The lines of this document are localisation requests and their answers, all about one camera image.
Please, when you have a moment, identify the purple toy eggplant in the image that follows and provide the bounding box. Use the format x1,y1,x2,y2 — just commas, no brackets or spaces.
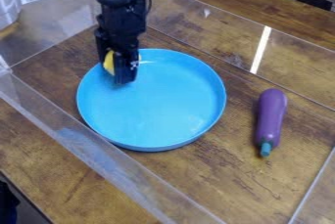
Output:
255,88,288,157

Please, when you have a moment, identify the blue round tray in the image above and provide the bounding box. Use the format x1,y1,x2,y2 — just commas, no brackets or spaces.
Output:
76,49,228,152

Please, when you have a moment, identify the yellow lemon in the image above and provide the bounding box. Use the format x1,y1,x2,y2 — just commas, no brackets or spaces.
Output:
102,51,141,76

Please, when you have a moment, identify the clear acrylic enclosure wall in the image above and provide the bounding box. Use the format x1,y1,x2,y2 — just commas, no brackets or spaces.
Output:
0,0,335,224

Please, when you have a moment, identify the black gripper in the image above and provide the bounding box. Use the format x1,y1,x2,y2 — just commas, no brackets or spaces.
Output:
94,0,149,84

